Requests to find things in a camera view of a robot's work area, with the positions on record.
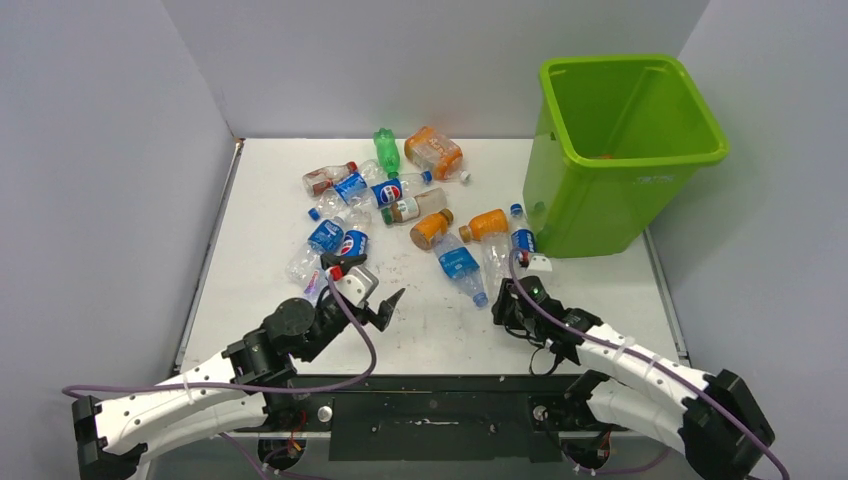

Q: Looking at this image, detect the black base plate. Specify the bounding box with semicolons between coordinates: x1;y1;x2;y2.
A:
236;374;616;470

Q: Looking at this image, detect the purple cable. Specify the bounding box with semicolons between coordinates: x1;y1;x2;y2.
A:
508;248;793;480
61;274;379;399

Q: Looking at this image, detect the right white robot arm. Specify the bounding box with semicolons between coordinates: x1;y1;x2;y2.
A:
492;276;775;479

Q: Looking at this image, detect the clear bottle white cap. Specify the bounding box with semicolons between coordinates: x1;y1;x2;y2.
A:
480;232;511;302

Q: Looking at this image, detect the green soda bottle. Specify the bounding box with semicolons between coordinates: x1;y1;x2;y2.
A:
373;128;400;178

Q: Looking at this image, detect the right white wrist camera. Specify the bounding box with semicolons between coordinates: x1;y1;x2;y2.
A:
519;252;553;275

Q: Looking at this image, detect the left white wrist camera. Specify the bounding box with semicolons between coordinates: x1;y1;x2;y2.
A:
327;266;379;308

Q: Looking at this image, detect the crushed red label bottle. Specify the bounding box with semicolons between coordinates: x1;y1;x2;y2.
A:
302;162;358;197

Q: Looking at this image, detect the green plastic bin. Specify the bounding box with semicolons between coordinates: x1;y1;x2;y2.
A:
523;54;729;258

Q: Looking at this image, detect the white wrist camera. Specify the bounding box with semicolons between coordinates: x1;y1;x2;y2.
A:
519;252;553;275
327;266;379;308

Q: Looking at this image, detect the large orange tea bottle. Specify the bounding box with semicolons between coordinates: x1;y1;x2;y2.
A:
404;126;471;184

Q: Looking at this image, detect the orange juice bottle lying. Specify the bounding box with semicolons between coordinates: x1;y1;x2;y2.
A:
458;209;509;243

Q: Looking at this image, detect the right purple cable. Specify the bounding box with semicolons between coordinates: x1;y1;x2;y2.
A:
508;248;793;480

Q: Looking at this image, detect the blue label crushed bottle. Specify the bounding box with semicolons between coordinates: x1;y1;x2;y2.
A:
308;159;386;221

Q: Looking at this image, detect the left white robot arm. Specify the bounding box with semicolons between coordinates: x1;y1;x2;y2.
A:
62;254;405;479

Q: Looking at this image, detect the pepsi bottle left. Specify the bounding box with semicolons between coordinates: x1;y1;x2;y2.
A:
338;209;372;256

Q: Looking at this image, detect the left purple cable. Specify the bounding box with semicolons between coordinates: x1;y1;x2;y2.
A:
61;274;379;399

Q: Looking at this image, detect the light blue label bottle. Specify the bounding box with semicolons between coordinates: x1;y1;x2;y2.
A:
433;233;488;308

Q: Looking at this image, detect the pepsi bottle blue cap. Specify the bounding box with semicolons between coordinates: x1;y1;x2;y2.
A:
365;171;433;209

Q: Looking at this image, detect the blue label water bottle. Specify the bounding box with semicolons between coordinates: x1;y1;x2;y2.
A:
510;203;537;266

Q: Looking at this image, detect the small orange juice bottle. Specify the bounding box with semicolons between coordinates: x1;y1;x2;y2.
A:
410;208;454;251

